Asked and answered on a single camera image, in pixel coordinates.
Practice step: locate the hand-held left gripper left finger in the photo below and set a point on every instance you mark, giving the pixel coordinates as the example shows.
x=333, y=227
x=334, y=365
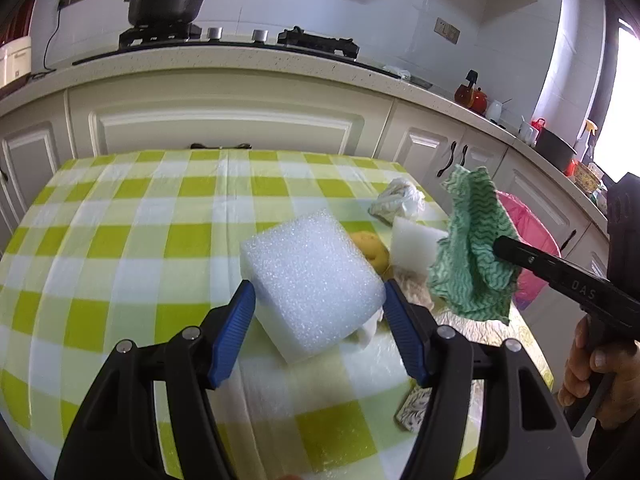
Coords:
x=235, y=330

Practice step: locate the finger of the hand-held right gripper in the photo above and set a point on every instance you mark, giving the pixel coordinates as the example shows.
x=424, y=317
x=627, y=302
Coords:
x=520, y=255

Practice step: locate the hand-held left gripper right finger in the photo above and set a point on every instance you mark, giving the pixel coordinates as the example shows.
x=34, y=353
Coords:
x=402, y=330

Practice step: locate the pink trash bin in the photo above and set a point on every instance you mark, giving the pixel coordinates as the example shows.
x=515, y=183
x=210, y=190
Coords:
x=530, y=230

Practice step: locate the beige paper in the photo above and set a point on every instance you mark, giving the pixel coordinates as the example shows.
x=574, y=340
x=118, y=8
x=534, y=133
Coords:
x=415, y=292

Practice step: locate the green wavy-print cloth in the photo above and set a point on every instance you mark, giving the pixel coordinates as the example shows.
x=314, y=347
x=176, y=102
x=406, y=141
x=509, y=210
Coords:
x=470, y=260

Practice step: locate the patterned paper packet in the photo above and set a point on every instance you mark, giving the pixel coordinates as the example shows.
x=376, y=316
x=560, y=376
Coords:
x=412, y=407

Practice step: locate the yellow sponge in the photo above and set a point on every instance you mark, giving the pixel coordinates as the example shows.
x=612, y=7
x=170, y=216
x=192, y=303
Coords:
x=372, y=255

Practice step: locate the small white foam block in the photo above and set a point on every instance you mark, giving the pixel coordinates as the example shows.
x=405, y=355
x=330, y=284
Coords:
x=415, y=245

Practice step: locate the large white foam block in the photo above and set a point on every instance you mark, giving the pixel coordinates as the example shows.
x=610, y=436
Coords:
x=310, y=280

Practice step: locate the white plastic bag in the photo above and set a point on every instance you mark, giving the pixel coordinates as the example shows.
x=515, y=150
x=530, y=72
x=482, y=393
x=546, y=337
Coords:
x=400, y=200

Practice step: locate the person's right hand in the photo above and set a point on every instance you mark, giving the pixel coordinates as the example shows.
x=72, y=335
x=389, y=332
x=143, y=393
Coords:
x=575, y=375

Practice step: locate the patterned box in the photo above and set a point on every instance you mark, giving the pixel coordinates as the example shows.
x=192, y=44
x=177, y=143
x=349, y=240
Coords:
x=586, y=176

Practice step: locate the black inner cooking bowl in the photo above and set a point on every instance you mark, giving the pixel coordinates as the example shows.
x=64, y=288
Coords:
x=555, y=150

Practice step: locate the white mug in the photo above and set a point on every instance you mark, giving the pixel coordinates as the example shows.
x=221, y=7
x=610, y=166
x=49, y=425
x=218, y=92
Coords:
x=527, y=132

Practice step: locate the red container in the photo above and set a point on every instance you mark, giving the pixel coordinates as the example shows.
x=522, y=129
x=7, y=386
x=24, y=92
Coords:
x=538, y=123

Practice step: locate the green checked tablecloth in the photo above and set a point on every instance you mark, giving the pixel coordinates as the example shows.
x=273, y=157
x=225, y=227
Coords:
x=125, y=240

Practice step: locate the white jar with spoon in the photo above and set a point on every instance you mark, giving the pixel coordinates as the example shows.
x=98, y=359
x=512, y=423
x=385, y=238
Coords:
x=495, y=111

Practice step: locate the bright window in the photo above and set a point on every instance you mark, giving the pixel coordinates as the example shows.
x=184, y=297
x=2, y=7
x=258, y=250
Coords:
x=622, y=105

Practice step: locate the red lidded pot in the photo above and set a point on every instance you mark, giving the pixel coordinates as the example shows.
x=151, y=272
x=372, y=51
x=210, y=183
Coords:
x=480, y=101

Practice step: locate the amber bottle with black top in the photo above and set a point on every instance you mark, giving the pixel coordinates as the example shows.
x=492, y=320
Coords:
x=464, y=91

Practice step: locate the wide white cabinet door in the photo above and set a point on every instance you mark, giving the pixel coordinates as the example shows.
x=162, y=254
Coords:
x=225, y=120

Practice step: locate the clear plastic bag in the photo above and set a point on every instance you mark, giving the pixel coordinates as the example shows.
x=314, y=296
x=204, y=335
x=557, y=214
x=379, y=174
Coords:
x=398, y=73

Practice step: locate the speckled kitchen countertop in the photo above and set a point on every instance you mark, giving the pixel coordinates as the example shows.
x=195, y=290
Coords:
x=225, y=67

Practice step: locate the black glass gas cooktop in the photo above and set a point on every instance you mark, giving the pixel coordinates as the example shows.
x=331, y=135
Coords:
x=240, y=49

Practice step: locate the black burner grate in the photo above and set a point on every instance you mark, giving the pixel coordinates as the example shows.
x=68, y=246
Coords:
x=320, y=42

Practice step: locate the black cooking pot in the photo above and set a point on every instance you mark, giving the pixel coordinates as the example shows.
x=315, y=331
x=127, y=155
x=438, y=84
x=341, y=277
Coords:
x=165, y=5

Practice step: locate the white rice cooker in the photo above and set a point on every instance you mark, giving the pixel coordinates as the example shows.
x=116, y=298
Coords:
x=15, y=60

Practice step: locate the red curtain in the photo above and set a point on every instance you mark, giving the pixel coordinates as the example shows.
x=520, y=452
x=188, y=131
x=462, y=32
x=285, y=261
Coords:
x=20, y=15

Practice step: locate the beige wall socket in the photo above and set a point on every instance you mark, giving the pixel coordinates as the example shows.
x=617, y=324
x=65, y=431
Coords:
x=446, y=30

